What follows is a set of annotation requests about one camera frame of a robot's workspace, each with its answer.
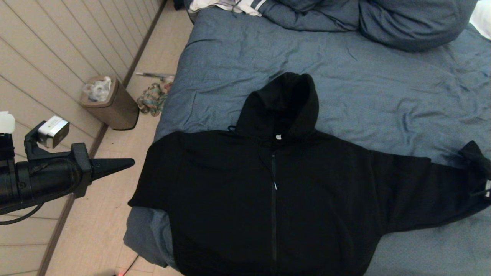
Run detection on black hoodie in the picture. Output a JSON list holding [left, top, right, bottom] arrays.
[[128, 72, 491, 276]]

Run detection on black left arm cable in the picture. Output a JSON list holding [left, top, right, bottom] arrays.
[[0, 203, 43, 226]]

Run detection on bunched blue duvet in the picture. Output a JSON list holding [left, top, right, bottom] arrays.
[[259, 0, 478, 53]]

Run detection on blue bed cover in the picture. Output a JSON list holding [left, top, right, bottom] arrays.
[[123, 8, 491, 276]]

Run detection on clear plastic bin bag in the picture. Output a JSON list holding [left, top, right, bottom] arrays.
[[83, 77, 112, 103]]

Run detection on white striped garment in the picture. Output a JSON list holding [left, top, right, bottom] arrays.
[[188, 0, 269, 18]]

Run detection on thin grey rod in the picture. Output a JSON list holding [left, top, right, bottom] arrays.
[[135, 72, 175, 79]]

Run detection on brown trash bin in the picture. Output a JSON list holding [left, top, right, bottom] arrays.
[[79, 76, 139, 131]]

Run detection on multicoloured cloth bundle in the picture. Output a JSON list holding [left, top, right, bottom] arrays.
[[137, 82, 171, 117]]

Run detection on floor cable with red light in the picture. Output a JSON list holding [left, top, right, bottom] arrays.
[[115, 254, 139, 276]]

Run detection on white pillow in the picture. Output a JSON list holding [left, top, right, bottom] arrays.
[[469, 0, 491, 42]]

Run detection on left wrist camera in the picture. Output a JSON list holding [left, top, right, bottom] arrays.
[[24, 116, 71, 161]]

